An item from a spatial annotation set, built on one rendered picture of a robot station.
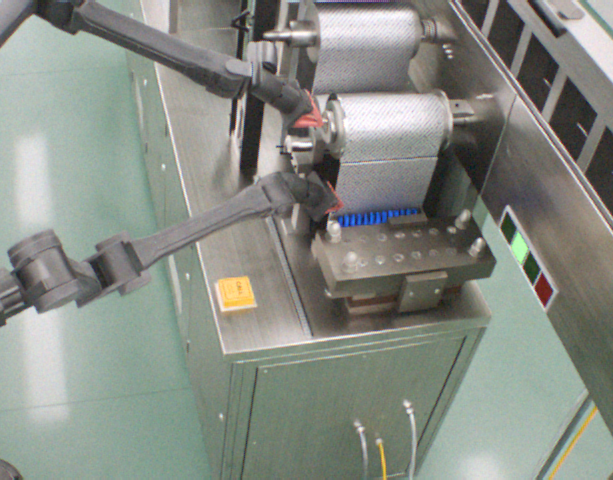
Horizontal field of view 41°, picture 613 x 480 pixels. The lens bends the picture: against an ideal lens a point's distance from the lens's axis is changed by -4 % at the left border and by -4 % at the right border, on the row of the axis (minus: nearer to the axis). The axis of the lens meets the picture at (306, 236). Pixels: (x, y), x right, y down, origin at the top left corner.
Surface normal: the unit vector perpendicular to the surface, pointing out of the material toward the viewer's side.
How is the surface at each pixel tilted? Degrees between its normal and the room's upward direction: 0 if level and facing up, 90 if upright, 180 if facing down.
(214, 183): 0
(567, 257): 90
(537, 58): 90
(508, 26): 90
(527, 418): 0
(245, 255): 0
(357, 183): 92
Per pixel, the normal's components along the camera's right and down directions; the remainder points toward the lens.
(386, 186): 0.26, 0.74
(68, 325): 0.13, -0.70
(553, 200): -0.96, 0.10
